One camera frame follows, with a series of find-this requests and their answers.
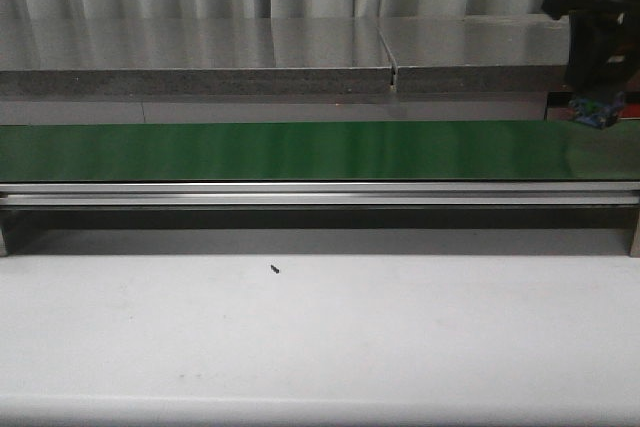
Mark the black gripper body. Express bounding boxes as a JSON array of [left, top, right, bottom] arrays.
[[542, 0, 639, 103]]

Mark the red mushroom push button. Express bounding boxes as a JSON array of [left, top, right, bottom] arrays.
[[569, 92, 626, 129]]

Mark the red tray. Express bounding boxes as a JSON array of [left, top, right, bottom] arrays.
[[570, 103, 639, 128]]

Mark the grey counter slab right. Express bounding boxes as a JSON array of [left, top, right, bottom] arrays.
[[379, 14, 570, 94]]

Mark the grey counter slab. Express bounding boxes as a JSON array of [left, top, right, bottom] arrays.
[[1, 18, 394, 98], [379, 14, 570, 94]]

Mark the green conveyor belt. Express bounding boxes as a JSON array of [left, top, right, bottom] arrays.
[[1, 120, 639, 183]]

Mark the right conveyor support leg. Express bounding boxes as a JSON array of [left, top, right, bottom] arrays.
[[628, 207, 640, 258]]

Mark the conveyor support leg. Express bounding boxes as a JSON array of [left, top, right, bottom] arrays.
[[628, 207, 640, 258], [0, 211, 21, 257]]

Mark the grey counter slab left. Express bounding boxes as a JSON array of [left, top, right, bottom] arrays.
[[1, 18, 394, 98]]

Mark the left conveyor support leg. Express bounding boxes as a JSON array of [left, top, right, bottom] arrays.
[[0, 211, 21, 257]]

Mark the aluminium conveyor frame rail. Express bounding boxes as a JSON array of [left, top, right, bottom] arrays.
[[1, 181, 639, 209]]

